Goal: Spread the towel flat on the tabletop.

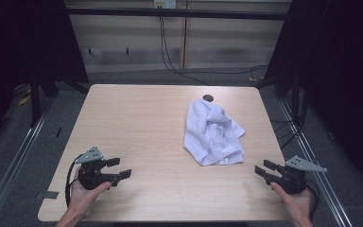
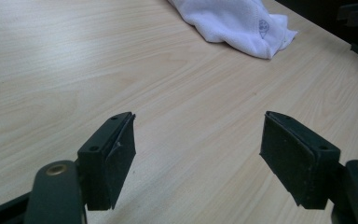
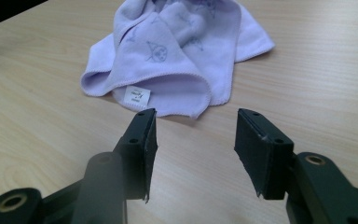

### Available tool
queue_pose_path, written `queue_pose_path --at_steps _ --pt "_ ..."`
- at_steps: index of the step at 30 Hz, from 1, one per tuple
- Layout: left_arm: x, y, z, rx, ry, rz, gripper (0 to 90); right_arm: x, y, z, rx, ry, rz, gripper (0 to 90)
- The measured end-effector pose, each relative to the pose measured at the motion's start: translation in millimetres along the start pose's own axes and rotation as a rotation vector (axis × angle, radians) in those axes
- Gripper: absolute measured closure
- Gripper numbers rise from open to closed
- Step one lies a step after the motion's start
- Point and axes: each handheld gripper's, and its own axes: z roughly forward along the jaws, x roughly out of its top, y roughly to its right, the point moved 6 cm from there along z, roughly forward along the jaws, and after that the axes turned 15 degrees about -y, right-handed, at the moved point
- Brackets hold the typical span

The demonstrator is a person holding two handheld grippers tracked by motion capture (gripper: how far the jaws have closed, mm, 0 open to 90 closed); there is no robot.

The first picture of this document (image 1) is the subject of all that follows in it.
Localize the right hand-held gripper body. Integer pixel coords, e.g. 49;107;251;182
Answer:
265;154;328;196

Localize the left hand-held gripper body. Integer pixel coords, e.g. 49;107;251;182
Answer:
75;146;121;191

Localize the white printed towel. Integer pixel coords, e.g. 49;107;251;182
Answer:
182;98;246;167

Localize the person's left hand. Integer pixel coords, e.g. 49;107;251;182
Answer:
68;171;112;213

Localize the person's right hand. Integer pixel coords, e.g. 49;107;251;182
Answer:
269;182;316;221

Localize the grey tape strip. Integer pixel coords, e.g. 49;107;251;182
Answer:
34;190;60;201

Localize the yellow object on floor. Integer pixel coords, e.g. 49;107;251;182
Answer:
17;94;32;106

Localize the dark curtain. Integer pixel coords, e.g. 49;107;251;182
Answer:
254;0;363;198
0;0;90;155

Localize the black horizontal metal bar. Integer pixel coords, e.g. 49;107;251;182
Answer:
65;7;292;22

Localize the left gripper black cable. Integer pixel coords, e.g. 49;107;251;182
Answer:
64;153;85;208

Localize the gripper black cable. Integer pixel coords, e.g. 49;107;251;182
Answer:
64;153;85;208
304;179;321;221

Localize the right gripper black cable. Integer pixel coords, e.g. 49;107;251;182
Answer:
304;179;321;221

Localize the aluminium floor rail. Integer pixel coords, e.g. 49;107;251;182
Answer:
278;98;354;227
0;97;57;227

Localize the bundle of black floor cables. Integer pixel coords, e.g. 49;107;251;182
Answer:
269;88;308;151

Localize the black hanging cable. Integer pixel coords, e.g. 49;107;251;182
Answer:
159;15;210;86

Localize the white wall outlet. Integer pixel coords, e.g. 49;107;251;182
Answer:
153;0;178;9

